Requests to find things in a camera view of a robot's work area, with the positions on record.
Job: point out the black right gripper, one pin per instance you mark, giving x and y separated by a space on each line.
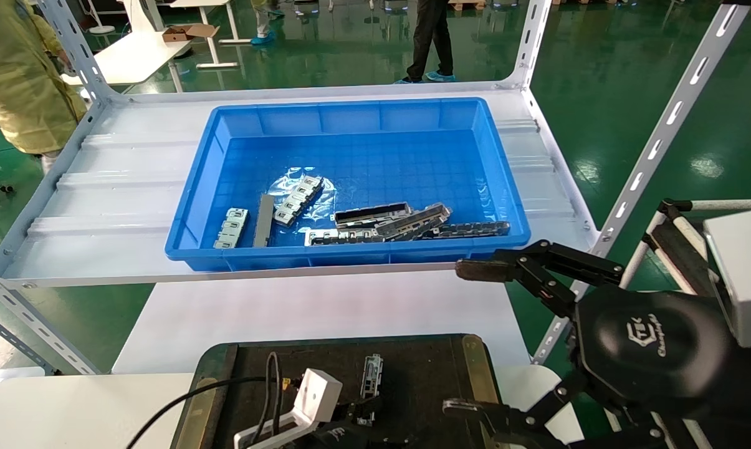
652 349

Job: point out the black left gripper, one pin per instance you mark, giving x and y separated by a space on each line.
344 436

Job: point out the long silver metal bracket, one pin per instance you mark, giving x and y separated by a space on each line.
412 221
371 374
369 215
297 199
338 237

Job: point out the black container with brass corners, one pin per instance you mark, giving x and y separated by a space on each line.
425 374

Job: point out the black cart panel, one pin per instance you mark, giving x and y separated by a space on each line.
680 255

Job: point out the clear plastic bag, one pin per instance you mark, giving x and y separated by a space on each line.
322 209

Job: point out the plain grey metal bar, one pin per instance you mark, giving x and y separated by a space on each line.
264 221

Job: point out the blue plastic bin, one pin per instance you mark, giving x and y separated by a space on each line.
363 149

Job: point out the white perforated shelf upright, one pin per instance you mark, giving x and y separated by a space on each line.
674 112
532 43
79 56
32 318

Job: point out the person in black trousers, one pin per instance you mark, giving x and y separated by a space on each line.
428 37

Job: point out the white metal shelf board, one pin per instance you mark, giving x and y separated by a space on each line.
132 187

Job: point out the wooden pallet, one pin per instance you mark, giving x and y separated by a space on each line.
465 5

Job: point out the person with blue shoe covers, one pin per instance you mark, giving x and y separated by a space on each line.
263 25

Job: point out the white desk with legs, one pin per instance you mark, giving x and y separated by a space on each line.
235 25

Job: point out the white table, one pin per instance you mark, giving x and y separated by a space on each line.
138 59

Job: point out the open cardboard box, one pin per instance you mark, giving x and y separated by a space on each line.
179 34

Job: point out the white round stand base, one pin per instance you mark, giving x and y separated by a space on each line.
101 28

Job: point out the person in yellow coat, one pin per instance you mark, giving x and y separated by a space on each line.
20 75

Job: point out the dark long metal bracket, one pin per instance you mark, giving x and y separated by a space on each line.
475 229

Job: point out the short silver metal bracket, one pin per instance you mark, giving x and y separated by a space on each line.
232 227

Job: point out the light grey right wrist camera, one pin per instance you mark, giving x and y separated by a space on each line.
746 274

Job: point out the white tube cart frame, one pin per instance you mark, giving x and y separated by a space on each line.
724 204

